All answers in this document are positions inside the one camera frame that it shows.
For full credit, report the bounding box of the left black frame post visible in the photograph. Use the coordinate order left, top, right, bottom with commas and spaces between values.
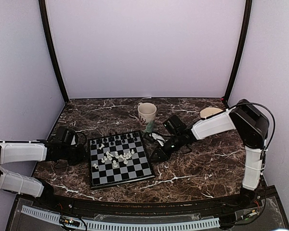
38, 0, 69, 103

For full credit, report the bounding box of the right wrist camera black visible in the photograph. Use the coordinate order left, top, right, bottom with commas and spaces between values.
163, 115, 187, 135

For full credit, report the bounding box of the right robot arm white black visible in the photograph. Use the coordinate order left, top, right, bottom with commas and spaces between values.
150, 99, 274, 209

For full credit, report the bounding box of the black front rail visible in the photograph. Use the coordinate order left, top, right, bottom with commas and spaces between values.
10, 186, 282, 218

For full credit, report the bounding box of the right black frame post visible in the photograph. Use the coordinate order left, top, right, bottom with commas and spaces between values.
223, 0, 252, 104

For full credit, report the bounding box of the white slotted cable duct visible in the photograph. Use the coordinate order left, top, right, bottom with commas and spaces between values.
20, 205, 220, 231

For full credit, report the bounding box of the cream floral mug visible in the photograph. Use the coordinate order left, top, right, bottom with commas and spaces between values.
137, 103, 157, 133

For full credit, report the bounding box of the black grey chessboard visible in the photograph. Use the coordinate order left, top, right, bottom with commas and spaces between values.
88, 130, 155, 190

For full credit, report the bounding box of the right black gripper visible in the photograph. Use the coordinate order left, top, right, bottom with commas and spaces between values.
148, 134, 183, 163

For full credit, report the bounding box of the black frame post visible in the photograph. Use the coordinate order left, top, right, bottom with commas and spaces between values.
38, 0, 69, 103
223, 0, 252, 104

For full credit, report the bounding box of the beige bowl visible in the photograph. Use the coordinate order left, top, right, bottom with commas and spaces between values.
199, 107, 223, 119

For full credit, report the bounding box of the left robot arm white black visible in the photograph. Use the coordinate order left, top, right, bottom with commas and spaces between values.
0, 138, 86, 210

